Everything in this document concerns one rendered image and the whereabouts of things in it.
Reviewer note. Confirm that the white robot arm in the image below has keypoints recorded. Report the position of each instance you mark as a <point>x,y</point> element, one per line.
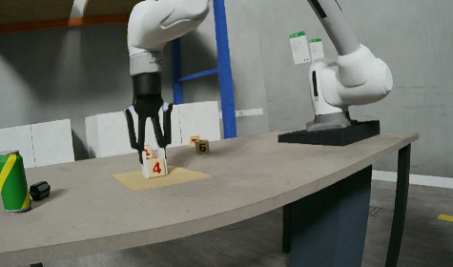
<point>357,77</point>

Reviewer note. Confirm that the green drink can with yellow stripe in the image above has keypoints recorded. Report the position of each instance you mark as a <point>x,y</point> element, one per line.
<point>13,183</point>

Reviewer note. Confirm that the beige flat mat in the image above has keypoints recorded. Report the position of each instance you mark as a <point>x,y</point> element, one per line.
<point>135,181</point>

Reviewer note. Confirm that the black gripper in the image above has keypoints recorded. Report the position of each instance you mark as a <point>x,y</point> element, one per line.
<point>147,103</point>

